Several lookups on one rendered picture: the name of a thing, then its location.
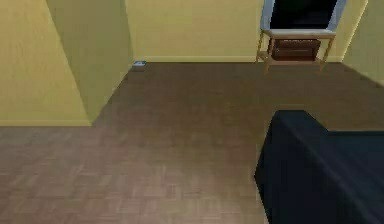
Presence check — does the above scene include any black television with grey frame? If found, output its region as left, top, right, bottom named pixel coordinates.
left=259, top=0, right=348, bottom=32

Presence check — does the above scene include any light wooden side table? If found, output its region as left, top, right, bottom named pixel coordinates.
left=255, top=28, right=337, bottom=76

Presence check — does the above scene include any small grey box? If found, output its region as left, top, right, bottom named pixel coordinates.
left=132, top=60, right=147, bottom=72

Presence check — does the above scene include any brown suitcase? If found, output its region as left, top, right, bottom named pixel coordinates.
left=270, top=38, right=322, bottom=62

